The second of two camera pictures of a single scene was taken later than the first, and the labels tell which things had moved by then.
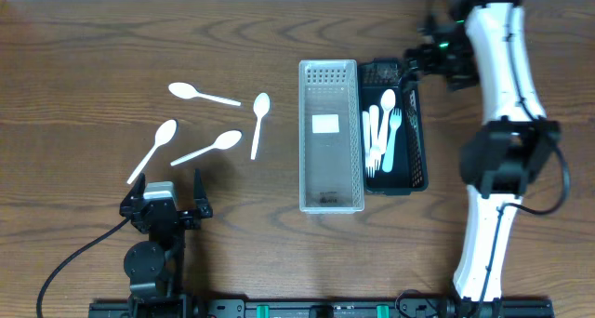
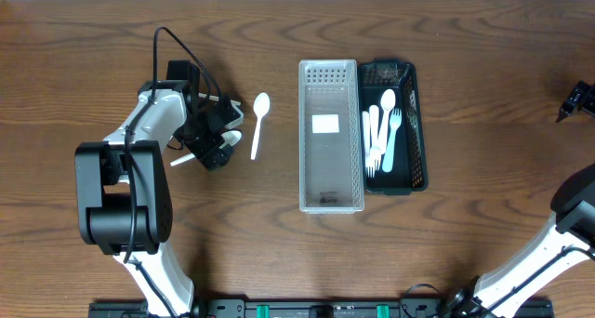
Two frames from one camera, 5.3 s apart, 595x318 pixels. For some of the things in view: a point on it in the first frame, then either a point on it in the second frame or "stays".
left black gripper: x=166 y=216 -> x=219 y=135
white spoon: x=260 y=106 stays
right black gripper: x=469 y=74 -> x=584 y=97
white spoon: x=226 y=140 stays
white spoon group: x=388 y=100 stays
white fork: x=366 y=137 stays
